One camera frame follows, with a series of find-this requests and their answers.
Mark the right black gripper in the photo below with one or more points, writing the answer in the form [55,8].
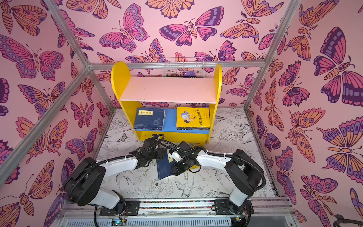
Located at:
[177,165]

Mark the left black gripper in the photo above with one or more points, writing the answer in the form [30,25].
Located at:
[160,152]

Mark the navy book bottom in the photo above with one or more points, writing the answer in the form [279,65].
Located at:
[164,164]

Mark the yellow cartoon book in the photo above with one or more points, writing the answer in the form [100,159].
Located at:
[189,118]
[195,166]

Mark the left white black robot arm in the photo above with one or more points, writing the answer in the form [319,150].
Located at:
[83,186]

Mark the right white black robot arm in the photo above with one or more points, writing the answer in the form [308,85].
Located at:
[246,175]

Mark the yellow wooden bookshelf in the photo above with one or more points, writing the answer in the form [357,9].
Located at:
[132,92]

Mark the small green circuit board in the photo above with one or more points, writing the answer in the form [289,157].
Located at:
[118,222]

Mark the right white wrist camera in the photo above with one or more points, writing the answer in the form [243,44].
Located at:
[174,156]

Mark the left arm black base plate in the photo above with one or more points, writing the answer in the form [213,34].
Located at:
[127,208]

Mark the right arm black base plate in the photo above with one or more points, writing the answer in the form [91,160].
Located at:
[226,207]

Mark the clear wire basket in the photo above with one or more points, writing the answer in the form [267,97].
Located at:
[183,67]

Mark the aluminium mounting rail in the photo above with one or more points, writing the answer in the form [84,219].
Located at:
[268,212]

